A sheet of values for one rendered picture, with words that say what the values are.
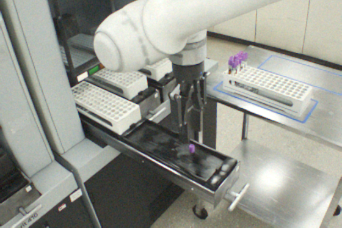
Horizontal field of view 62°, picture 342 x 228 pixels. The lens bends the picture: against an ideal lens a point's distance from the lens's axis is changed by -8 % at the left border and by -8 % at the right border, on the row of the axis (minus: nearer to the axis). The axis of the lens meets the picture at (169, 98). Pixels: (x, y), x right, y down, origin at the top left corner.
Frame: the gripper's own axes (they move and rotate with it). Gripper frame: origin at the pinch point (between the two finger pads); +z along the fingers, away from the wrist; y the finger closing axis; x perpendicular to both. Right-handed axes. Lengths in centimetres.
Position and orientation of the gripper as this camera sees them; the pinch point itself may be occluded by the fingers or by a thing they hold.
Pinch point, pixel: (190, 126)
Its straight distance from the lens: 83.1
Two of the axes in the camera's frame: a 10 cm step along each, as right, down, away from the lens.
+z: 0.7, 8.2, 5.6
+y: -6.3, 4.8, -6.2
